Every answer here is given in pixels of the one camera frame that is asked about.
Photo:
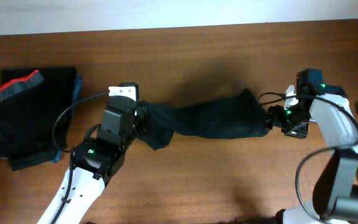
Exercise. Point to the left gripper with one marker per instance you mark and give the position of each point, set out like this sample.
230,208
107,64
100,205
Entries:
142,118

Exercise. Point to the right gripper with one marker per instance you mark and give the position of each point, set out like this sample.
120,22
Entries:
272,116

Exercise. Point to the black nike t-shirt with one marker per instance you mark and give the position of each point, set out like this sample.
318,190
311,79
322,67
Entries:
235,117

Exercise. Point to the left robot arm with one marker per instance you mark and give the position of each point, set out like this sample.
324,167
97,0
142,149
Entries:
95,161

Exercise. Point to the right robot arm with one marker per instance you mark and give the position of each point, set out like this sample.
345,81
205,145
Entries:
335,195

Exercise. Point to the black shorts red waistband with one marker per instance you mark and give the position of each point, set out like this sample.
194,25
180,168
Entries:
14,81

